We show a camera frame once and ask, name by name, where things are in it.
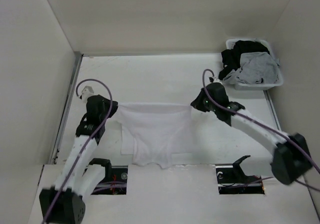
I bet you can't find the white tank top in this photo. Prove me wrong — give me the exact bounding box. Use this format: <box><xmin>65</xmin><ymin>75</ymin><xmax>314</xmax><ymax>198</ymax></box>
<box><xmin>115</xmin><ymin>103</ymin><xmax>195</xmax><ymax>169</ymax></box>

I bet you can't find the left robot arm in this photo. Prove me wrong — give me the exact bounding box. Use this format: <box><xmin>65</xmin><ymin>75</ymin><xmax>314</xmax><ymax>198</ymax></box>
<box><xmin>39</xmin><ymin>95</ymin><xmax>118</xmax><ymax>224</ymax></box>

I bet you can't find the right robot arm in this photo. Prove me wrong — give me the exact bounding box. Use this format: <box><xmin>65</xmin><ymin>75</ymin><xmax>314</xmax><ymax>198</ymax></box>
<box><xmin>190</xmin><ymin>82</ymin><xmax>314</xmax><ymax>185</ymax></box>

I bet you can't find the black tank top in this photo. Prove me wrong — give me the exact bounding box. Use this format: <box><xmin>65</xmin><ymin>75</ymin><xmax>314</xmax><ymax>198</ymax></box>
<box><xmin>218</xmin><ymin>40</ymin><xmax>270</xmax><ymax>80</ymax></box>

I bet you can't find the grey tank top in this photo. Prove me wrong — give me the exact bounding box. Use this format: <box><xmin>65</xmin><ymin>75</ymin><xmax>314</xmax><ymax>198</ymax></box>
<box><xmin>220</xmin><ymin>52</ymin><xmax>278</xmax><ymax>85</ymax></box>

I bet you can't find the white plastic laundry basket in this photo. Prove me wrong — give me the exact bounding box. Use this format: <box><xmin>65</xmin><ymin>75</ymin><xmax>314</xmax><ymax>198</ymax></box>
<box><xmin>225</xmin><ymin>38</ymin><xmax>284</xmax><ymax>91</ymax></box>

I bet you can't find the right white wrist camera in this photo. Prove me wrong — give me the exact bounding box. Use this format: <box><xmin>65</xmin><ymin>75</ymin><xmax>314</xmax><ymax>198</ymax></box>
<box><xmin>209</xmin><ymin>76</ymin><xmax>222</xmax><ymax>84</ymax></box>

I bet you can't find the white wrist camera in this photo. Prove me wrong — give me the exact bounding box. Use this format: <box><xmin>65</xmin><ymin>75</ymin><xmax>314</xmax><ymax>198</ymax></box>
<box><xmin>209</xmin><ymin>76</ymin><xmax>222</xmax><ymax>84</ymax></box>
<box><xmin>79</xmin><ymin>86</ymin><xmax>95</xmax><ymax>103</ymax></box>

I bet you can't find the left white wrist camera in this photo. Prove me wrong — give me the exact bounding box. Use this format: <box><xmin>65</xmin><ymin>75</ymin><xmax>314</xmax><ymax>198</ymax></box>
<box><xmin>79</xmin><ymin>86</ymin><xmax>95</xmax><ymax>103</ymax></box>

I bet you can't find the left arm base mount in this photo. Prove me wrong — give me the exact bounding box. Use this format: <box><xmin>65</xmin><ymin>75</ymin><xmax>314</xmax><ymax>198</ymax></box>
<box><xmin>89</xmin><ymin>158</ymin><xmax>129</xmax><ymax>195</ymax></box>

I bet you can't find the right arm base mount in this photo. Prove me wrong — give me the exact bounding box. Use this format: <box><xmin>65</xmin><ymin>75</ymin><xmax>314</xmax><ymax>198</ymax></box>
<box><xmin>215</xmin><ymin>155</ymin><xmax>265</xmax><ymax>195</ymax></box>

